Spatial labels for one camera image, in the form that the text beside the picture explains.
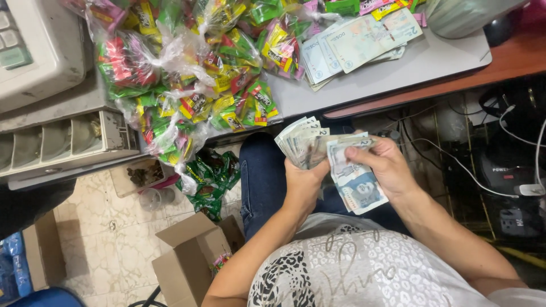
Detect person's left hand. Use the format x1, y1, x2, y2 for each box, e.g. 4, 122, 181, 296
283, 159, 332, 215

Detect person's right hand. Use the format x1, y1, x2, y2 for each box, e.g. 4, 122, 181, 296
344, 136, 421, 204

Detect blue portrait banknote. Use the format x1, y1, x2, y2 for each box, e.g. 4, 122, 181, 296
326, 137, 390, 215

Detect fan of banknotes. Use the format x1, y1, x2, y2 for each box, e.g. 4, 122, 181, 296
274, 116, 377, 171

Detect person's blue jeans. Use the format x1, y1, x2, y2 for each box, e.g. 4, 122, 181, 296
238, 124, 412, 244

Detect bag of green snack packets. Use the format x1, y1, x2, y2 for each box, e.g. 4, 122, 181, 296
175, 148, 242, 223

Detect person's white patterned shirt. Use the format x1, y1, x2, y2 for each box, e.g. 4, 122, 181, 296
247, 212, 546, 307

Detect grey desk mat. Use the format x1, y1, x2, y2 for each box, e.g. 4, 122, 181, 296
205, 26, 493, 141

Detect black power supply unit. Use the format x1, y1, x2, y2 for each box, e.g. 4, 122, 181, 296
475, 147, 546, 240

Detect stack of banknotes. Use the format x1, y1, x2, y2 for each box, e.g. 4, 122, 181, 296
300, 7, 424, 93

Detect open cardboard box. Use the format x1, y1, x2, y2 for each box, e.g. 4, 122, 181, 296
151, 211, 246, 307

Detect white charger plug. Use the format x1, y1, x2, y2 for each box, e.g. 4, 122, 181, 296
514, 183, 546, 198

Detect clear plastic cup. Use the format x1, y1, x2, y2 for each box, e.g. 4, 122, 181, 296
138, 187, 176, 213

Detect clear tub of brown coins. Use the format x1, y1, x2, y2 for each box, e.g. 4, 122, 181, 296
109, 158, 170, 199

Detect loose gum packets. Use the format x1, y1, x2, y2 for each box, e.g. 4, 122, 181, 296
323, 0, 428, 27

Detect pile of bagged candy packets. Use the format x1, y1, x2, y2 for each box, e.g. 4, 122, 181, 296
61, 0, 326, 168

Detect grey-green plastic bag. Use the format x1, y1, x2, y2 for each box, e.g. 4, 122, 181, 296
424, 0, 530, 40

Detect black computer mouse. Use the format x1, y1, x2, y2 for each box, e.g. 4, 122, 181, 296
483, 14, 515, 48

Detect black chair base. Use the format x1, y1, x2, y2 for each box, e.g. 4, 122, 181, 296
127, 285, 168, 307

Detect pink object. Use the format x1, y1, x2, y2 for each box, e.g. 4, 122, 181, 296
517, 0, 546, 31

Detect grey cash drawer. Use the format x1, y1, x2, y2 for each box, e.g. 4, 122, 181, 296
0, 109, 142, 191

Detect blue plastic seat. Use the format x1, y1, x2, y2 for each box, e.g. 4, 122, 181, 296
8, 287, 87, 307

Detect blue plastic package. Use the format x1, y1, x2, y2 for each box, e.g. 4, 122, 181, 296
0, 232, 33, 304

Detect beige cash register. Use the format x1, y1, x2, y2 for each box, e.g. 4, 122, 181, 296
0, 0, 94, 114

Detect black cable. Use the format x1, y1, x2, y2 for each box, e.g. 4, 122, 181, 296
397, 117, 445, 172

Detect long white cable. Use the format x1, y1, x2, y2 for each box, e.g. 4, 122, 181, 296
407, 138, 520, 199

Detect thin white cable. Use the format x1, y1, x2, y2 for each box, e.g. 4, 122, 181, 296
498, 104, 546, 192

